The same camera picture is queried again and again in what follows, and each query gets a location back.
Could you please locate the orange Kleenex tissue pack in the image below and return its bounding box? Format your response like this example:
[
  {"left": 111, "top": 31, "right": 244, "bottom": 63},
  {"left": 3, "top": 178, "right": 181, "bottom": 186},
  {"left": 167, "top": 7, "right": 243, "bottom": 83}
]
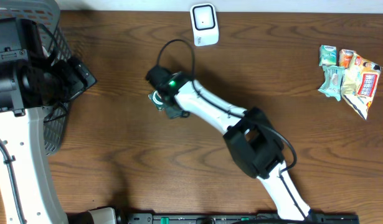
[{"left": 338, "top": 49, "right": 356, "bottom": 68}]

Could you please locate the grey plastic mesh basket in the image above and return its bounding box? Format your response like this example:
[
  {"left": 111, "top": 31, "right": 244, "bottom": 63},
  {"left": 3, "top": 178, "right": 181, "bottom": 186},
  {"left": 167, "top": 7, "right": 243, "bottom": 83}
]
[{"left": 0, "top": 0, "right": 72, "bottom": 156}]

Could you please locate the teal wet wipes pack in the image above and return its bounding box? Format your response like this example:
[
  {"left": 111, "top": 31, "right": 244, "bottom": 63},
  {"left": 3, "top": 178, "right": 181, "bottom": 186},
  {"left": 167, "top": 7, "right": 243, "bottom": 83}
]
[{"left": 318, "top": 65, "right": 345, "bottom": 101}]

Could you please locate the green Kleenex tissue pack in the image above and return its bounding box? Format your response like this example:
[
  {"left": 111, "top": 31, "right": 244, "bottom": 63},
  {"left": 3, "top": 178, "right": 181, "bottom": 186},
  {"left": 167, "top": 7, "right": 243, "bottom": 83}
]
[{"left": 319, "top": 45, "right": 337, "bottom": 66}]

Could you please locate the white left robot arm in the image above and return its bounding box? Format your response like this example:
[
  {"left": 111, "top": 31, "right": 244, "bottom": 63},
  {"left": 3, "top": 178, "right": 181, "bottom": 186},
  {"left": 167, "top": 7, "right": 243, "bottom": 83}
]
[{"left": 0, "top": 17, "right": 96, "bottom": 223}]

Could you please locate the dark green snack pack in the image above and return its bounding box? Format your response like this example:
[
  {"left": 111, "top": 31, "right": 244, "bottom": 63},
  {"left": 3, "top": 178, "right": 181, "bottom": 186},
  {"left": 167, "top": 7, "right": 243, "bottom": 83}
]
[{"left": 148, "top": 90, "right": 165, "bottom": 111}]

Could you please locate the white barcode scanner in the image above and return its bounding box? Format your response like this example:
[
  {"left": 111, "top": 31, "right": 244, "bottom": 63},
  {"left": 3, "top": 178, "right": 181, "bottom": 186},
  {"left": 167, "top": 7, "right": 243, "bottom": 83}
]
[{"left": 189, "top": 3, "right": 219, "bottom": 47}]

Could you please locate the yellow snack bag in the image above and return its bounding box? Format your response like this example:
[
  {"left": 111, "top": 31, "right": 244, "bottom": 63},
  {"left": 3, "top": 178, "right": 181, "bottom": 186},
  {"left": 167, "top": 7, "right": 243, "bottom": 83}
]
[{"left": 341, "top": 53, "right": 382, "bottom": 120}]

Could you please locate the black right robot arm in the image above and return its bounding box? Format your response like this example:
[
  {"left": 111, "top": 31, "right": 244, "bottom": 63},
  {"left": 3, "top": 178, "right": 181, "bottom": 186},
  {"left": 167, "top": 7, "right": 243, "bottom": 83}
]
[{"left": 146, "top": 65, "right": 310, "bottom": 221}]

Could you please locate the black mounting rail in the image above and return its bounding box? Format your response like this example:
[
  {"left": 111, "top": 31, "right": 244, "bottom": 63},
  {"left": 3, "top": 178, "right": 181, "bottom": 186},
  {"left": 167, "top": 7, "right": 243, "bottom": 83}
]
[{"left": 66, "top": 207, "right": 360, "bottom": 224}]

